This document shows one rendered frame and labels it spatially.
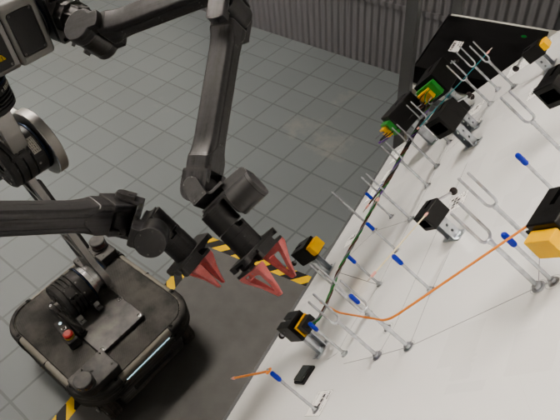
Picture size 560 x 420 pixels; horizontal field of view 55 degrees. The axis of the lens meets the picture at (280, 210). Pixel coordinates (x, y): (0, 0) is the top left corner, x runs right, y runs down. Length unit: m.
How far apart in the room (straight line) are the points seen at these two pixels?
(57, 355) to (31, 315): 0.25
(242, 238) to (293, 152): 2.20
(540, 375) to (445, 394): 0.13
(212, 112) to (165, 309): 1.31
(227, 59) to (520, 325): 0.72
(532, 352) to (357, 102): 2.99
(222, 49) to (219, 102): 0.11
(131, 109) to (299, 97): 1.13
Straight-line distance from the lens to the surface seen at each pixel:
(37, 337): 2.37
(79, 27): 1.36
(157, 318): 2.22
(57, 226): 0.99
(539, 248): 0.61
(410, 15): 1.60
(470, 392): 0.66
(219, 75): 1.08
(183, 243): 1.06
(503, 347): 0.67
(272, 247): 1.02
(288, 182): 2.96
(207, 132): 1.05
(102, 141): 3.56
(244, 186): 0.96
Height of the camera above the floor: 2.03
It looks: 46 degrees down
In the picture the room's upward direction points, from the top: 7 degrees counter-clockwise
